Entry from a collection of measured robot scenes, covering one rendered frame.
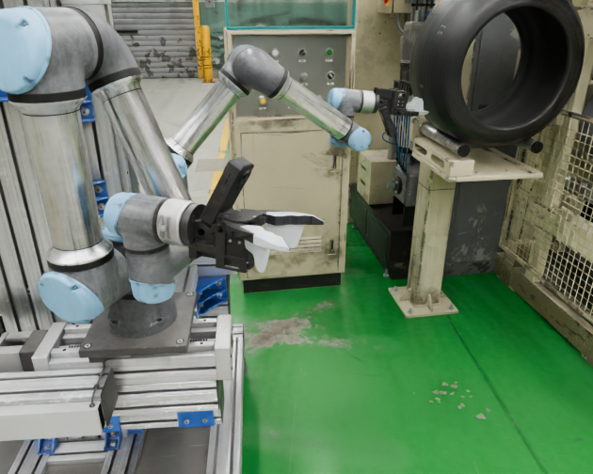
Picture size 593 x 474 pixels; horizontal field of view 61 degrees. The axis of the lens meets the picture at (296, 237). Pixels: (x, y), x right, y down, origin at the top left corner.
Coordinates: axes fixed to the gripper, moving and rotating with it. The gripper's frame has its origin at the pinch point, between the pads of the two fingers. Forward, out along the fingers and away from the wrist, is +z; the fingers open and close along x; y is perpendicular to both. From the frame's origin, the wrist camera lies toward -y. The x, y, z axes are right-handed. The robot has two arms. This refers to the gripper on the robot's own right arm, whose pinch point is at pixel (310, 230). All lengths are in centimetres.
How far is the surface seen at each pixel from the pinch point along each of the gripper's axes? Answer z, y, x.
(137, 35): -645, -86, -800
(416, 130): -6, -3, -146
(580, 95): 55, -20, -177
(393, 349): -2, 89, -131
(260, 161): -74, 16, -143
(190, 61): -556, -42, -846
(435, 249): 7, 52, -165
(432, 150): 3, 3, -131
